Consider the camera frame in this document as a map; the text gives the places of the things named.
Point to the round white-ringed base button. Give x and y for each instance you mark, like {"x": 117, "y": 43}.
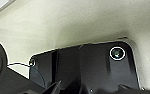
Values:
{"x": 117, "y": 53}

